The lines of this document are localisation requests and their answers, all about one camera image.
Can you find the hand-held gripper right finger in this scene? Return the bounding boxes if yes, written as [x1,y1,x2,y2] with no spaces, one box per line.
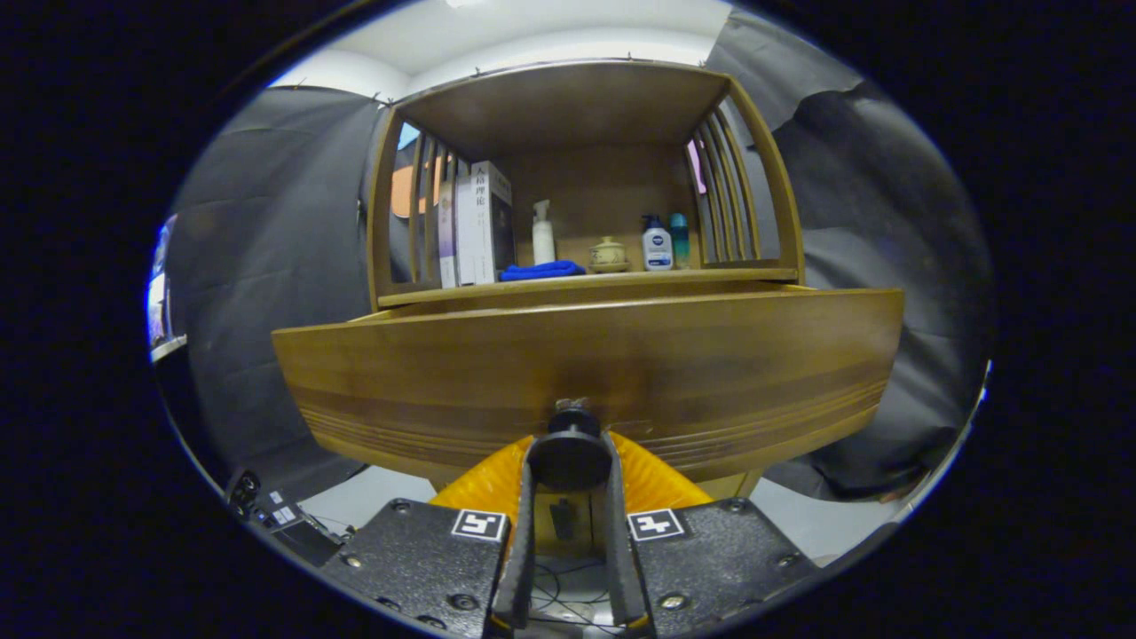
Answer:
[602,431,817,638]

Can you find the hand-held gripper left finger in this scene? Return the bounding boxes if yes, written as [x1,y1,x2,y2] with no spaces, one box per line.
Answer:
[319,433,540,639]

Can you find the wooden drawer with black knob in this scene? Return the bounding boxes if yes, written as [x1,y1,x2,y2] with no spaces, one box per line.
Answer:
[271,286,904,498]

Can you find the wooden countertop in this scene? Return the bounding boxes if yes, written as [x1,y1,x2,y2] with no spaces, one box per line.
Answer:
[377,266,800,310]

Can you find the black device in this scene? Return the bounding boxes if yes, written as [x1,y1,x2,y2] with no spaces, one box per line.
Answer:
[229,470,351,569]

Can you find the blue folded cloth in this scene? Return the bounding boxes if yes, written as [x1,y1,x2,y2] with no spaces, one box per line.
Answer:
[499,260,587,282]

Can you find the white lotion bottle blue cap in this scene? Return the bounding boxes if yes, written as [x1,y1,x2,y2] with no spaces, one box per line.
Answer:
[642,215,674,271]

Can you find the white pump bottle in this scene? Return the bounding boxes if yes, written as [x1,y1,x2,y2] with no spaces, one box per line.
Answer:
[532,200,556,265]

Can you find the purple and white book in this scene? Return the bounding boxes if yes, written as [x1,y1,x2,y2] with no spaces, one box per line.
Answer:
[438,191,458,288]

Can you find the thin white book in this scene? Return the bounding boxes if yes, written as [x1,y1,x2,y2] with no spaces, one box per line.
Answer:
[454,158,476,287]

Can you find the thick white book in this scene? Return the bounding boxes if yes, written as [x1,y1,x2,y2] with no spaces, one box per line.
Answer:
[470,161,516,285]

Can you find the black backdrop cloth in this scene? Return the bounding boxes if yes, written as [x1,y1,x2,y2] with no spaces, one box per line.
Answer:
[164,9,995,502]

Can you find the black cables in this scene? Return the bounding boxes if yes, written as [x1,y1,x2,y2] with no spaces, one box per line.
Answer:
[531,559,622,635]

